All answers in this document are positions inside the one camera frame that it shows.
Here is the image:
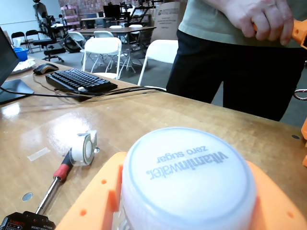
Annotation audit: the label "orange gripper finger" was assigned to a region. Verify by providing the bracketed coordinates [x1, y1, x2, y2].
[55, 151, 128, 230]
[245, 160, 307, 230]

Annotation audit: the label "vitaminwater bottle with white cap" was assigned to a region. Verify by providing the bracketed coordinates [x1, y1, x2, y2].
[119, 126, 257, 230]

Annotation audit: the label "orange leader arm handle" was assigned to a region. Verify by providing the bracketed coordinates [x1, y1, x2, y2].
[253, 19, 307, 50]

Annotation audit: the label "orange leader arm base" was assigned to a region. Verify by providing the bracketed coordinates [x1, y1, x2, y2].
[301, 116, 307, 167]

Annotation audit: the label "operator hand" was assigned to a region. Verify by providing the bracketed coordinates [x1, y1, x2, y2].
[222, 0, 295, 46]

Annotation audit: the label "red and black screwdriver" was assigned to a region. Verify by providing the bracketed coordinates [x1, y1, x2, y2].
[35, 147, 72, 215]

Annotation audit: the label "clear tape roll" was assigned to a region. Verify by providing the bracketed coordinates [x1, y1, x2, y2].
[69, 130, 100, 168]

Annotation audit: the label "black red socket tester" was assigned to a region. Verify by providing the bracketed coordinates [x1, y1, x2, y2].
[0, 210, 57, 230]

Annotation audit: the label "clear tape strip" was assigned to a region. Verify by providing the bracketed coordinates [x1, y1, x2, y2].
[26, 147, 51, 161]

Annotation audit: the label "black computer keyboard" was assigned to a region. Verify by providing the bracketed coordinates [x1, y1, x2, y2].
[45, 68, 118, 94]

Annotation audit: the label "black monitor with stand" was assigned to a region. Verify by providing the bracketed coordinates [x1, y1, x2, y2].
[0, 26, 35, 105]

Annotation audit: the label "black and orange mouse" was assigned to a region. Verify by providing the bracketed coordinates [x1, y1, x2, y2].
[33, 63, 59, 75]

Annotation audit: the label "person in green shirt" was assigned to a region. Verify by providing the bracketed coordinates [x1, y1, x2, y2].
[165, 0, 307, 122]

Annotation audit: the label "white folding chair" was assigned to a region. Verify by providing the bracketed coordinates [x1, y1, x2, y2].
[138, 39, 179, 91]
[81, 37, 123, 80]

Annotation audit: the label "blue plastic bin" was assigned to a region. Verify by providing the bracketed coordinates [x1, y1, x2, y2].
[13, 47, 29, 62]

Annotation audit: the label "black office chair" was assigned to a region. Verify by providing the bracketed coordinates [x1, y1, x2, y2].
[32, 15, 67, 63]

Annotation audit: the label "brown background table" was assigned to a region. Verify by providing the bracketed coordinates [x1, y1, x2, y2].
[71, 26, 157, 48]

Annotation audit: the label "black folding chair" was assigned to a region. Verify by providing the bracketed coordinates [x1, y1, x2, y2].
[11, 32, 26, 48]
[25, 30, 40, 53]

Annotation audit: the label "pink stacked crates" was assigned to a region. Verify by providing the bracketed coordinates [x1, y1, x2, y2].
[59, 4, 80, 26]

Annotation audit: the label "brown cardboard box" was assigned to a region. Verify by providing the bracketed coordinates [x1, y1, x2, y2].
[153, 1, 182, 41]

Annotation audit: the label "metal ring clip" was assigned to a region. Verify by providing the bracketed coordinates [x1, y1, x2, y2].
[293, 88, 307, 101]

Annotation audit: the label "black cable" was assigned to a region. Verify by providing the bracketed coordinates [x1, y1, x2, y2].
[0, 86, 166, 99]

